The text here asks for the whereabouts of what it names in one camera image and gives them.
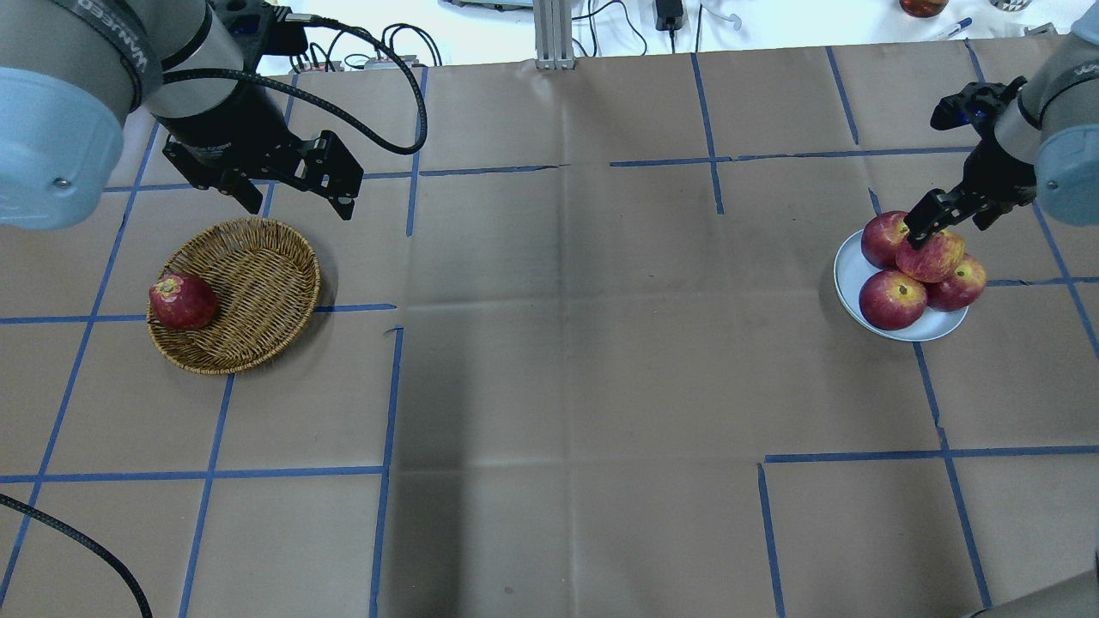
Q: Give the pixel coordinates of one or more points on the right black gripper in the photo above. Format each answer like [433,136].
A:
[998,174]

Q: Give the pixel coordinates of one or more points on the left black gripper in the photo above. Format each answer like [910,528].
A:
[225,133]

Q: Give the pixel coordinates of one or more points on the red yellow apple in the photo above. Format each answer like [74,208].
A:
[935,260]

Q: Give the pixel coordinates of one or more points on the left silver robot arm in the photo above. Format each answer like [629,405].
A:
[73,71]

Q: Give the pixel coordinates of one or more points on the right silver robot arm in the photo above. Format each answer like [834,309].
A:
[1037,137]

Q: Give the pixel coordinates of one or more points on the red apple on plate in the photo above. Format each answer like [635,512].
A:
[965,284]
[881,238]
[891,300]

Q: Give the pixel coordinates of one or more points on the woven wicker basket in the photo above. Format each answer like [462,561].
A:
[267,280]

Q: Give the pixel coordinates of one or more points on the white plate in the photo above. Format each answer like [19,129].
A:
[852,270]

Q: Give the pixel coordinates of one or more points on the dark red apple in basket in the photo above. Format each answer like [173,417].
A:
[183,302]

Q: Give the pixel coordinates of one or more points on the black power adapter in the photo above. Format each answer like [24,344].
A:
[669,15]

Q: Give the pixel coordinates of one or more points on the aluminium frame post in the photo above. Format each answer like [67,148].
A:
[553,35]

